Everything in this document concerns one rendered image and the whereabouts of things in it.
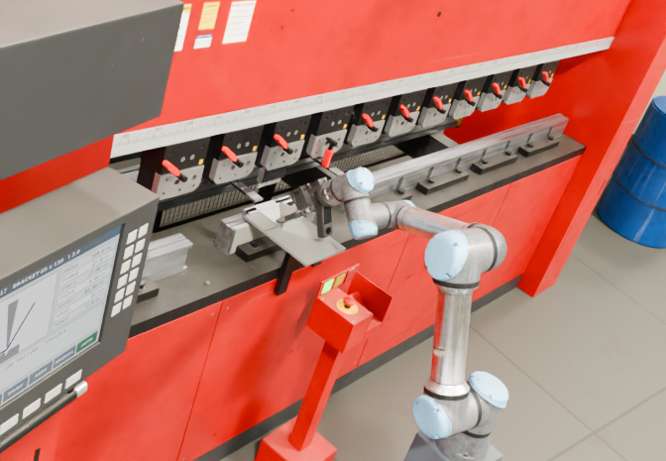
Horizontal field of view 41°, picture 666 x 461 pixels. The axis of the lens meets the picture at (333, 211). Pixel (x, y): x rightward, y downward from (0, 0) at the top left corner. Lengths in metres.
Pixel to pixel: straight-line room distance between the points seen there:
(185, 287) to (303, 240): 0.38
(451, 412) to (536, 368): 2.09
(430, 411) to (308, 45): 1.02
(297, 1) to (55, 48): 1.23
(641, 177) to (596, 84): 1.46
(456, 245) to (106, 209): 0.96
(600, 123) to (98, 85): 3.42
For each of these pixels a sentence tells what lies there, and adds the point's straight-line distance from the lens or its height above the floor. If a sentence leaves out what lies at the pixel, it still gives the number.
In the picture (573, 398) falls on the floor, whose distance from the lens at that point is 4.34.
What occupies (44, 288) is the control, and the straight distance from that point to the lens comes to 1.44.
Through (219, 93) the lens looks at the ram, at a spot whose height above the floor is 1.47.
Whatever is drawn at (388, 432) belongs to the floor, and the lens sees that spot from 3.68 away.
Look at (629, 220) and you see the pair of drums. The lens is 5.91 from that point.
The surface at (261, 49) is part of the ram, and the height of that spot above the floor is 1.58.
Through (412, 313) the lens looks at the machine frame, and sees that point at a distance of 3.87.
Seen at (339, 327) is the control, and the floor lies 0.74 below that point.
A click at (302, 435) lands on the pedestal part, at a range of 3.25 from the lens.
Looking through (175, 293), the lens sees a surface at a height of 0.87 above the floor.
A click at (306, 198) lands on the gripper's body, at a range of 2.63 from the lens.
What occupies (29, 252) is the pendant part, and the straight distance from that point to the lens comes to 1.39.
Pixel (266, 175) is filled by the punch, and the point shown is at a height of 1.13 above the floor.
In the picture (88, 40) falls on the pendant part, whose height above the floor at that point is 1.93.
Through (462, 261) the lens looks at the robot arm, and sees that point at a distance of 2.17.
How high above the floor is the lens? 2.43
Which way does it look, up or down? 30 degrees down
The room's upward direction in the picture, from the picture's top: 19 degrees clockwise
